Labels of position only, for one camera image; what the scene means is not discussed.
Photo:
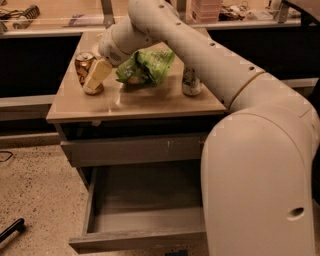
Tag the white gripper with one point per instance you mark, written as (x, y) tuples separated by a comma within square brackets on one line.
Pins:
[(107, 48)]

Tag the orange soda can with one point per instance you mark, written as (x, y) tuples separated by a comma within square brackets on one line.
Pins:
[(84, 63)]

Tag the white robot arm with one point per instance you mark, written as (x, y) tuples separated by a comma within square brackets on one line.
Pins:
[(256, 166)]

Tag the grey drawer cabinet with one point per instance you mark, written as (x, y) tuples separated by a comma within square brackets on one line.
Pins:
[(125, 111)]

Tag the green white soda can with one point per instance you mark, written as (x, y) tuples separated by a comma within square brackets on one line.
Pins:
[(191, 84)]

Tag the closed top drawer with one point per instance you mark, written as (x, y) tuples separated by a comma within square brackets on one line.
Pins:
[(133, 150)]

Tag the open middle drawer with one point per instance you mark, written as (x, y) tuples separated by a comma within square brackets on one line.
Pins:
[(140, 206)]

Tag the white paper bowl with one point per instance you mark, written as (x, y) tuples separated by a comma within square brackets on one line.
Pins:
[(95, 51)]

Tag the green chip bag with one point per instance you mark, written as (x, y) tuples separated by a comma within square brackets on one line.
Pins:
[(146, 67)]

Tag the black coiled tool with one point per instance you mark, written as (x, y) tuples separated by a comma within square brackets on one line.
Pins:
[(26, 17)]

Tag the pink plastic container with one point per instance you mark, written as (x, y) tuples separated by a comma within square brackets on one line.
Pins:
[(205, 11)]

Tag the black bar on floor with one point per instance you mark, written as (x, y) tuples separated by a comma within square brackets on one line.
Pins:
[(17, 226)]

